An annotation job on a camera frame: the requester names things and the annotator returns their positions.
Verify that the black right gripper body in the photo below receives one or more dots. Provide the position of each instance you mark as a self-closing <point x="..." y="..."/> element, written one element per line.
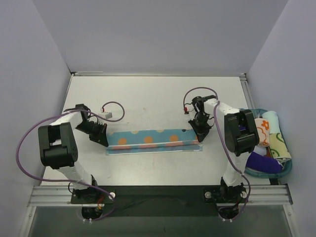
<point x="200" y="126"/>

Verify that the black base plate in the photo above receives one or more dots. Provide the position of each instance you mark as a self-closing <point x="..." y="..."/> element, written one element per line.
<point x="160" y="201"/>

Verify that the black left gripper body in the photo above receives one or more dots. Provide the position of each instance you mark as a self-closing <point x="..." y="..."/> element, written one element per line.
<point x="99" y="132"/>

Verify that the teal plastic basket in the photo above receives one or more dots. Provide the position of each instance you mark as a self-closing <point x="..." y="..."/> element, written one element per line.
<point x="286" y="166"/>

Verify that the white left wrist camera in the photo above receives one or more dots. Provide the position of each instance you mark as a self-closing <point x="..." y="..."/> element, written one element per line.
<point x="106" y="115"/>

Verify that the mint white rolled towel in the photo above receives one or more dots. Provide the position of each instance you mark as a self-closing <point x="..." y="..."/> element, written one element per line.
<point x="272" y="118"/>

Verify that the orange flower pattern towel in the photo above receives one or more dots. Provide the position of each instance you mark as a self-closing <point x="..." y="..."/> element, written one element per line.
<point x="263" y="130"/>

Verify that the aluminium front rail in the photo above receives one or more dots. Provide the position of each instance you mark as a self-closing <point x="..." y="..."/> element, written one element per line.
<point x="59" y="196"/>

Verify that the purple rolled towel front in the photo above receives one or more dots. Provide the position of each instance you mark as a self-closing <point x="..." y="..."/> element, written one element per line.
<point x="263" y="164"/>

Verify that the cream green rolled towel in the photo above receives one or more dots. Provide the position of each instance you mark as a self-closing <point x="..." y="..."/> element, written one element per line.
<point x="278" y="148"/>

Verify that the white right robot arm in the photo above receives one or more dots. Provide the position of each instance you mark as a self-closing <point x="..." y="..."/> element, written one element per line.
<point x="238" y="134"/>

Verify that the blue orange patterned towel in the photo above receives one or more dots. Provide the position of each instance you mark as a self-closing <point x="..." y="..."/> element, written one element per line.
<point x="153" y="141"/>

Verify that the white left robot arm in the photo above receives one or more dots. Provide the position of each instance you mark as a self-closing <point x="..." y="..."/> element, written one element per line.
<point x="59" y="151"/>

